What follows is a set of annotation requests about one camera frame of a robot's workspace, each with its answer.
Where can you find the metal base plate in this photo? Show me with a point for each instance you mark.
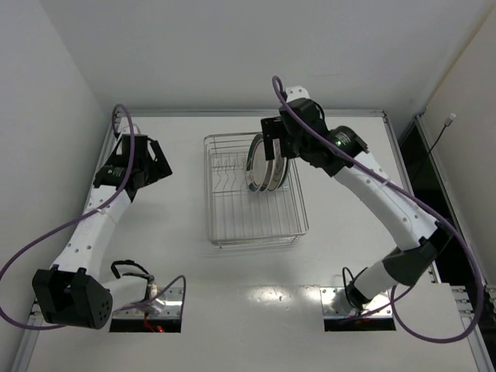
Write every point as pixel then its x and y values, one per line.
pixel 335 306
pixel 166 307

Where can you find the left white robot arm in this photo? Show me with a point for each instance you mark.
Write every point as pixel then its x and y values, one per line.
pixel 70 292

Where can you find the small blue patterned plate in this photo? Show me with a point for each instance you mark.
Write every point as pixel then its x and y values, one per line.
pixel 286 170

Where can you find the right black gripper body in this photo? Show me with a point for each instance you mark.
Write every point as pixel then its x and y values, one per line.
pixel 271 136

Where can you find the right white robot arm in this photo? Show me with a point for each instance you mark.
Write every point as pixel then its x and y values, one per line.
pixel 419 237

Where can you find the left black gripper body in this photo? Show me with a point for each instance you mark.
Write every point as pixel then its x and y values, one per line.
pixel 156 161

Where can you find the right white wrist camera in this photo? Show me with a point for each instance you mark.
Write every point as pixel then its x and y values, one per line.
pixel 295 92

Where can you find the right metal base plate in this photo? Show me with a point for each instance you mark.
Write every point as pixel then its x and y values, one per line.
pixel 335 306

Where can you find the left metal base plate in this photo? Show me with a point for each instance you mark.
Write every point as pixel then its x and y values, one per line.
pixel 166 307

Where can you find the white plate with grey rim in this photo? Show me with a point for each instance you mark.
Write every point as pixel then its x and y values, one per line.
pixel 280 173

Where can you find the green red rimmed plate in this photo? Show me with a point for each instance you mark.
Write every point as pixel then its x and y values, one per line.
pixel 271 164
pixel 256 165

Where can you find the metal wire dish rack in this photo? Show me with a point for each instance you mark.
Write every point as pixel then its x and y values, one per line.
pixel 236 216

